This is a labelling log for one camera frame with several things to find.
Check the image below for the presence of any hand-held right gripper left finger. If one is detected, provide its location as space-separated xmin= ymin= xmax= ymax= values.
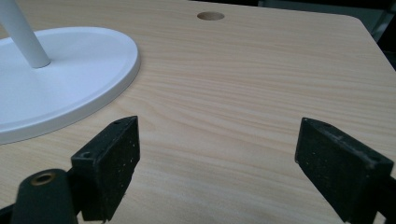
xmin=70 ymin=115 xmax=141 ymax=223

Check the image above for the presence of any white round lamp stand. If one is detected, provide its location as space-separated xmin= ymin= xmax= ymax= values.
xmin=0 ymin=0 xmax=141 ymax=146

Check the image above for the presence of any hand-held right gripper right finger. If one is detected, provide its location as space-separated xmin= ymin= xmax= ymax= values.
xmin=294 ymin=117 xmax=395 ymax=224

